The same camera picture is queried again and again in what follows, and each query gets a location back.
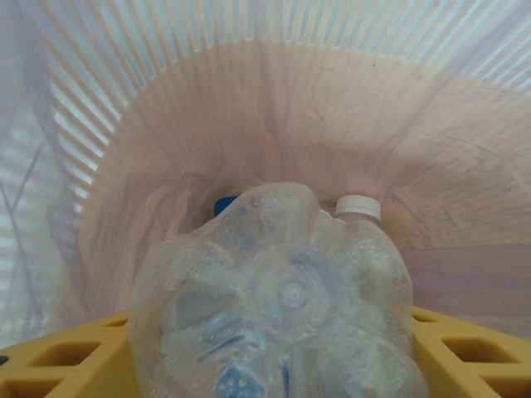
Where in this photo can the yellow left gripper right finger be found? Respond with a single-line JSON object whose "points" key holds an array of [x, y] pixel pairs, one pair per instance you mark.
{"points": [[456, 373]]}

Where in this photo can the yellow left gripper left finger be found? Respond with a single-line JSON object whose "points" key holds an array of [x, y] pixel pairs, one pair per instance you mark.
{"points": [[112, 373]]}

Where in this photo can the clear bottle blue label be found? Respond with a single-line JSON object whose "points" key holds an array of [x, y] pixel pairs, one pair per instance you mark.
{"points": [[290, 311]]}

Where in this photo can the pink translucent bin liner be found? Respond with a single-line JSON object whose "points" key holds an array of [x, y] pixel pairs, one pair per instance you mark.
{"points": [[456, 269]]}

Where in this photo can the beige ribbed plastic bin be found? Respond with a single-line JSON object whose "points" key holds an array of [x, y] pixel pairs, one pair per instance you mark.
{"points": [[290, 103]]}

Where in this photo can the clear bottle white cap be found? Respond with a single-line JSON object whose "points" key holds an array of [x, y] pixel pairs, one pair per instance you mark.
{"points": [[357, 206]]}

